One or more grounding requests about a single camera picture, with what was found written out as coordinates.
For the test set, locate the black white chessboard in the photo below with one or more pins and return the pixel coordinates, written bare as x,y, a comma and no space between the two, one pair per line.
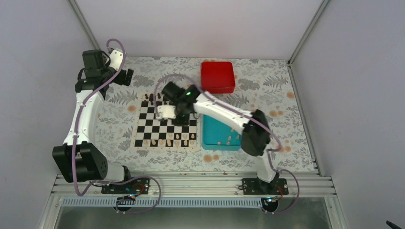
150,133

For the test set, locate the teal square tray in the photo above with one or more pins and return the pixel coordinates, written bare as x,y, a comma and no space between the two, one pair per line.
219,136

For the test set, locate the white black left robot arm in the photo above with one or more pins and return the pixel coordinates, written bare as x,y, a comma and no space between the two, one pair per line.
78,156

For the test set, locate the red square box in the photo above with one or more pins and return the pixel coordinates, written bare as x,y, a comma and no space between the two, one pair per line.
217,77

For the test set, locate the aluminium right frame post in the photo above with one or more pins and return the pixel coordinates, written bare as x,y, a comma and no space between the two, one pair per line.
319,12

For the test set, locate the aluminium front rail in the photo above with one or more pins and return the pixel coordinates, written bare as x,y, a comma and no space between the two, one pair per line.
196,191

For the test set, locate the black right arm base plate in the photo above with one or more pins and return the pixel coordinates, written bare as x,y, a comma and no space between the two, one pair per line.
255,186

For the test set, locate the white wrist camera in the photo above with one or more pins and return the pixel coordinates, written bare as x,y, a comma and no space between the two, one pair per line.
165,112
116,58

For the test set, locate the aluminium corner frame post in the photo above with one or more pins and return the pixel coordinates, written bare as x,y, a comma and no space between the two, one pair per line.
84,24

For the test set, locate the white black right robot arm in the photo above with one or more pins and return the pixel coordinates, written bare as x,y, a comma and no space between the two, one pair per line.
252,126

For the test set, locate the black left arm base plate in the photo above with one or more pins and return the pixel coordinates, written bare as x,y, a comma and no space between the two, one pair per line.
138,186

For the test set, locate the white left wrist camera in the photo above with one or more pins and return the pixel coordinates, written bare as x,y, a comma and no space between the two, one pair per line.
116,58

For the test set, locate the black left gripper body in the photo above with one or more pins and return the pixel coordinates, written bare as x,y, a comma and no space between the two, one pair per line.
120,80

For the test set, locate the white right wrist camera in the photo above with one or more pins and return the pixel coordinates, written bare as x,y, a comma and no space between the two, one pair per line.
165,112

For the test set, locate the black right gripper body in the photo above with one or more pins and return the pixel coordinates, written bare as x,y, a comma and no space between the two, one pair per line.
185,120

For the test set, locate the floral patterned table mat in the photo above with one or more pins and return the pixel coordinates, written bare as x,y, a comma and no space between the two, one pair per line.
259,84

